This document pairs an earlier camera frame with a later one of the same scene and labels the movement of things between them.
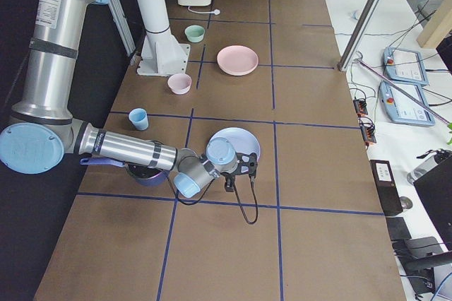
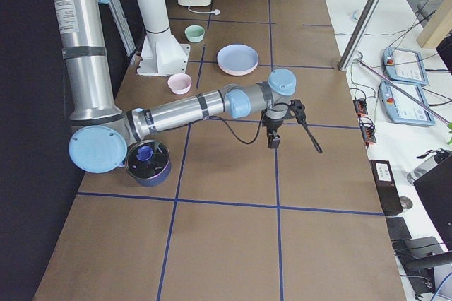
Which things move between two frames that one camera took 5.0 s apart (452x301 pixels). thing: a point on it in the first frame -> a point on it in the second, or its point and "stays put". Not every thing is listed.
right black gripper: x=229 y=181 -> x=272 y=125
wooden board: x=439 y=24 stays put
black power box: x=386 y=186 stays put
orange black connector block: x=360 y=105 stays put
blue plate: x=244 y=141 -> x=237 y=56
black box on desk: x=435 y=189 stays put
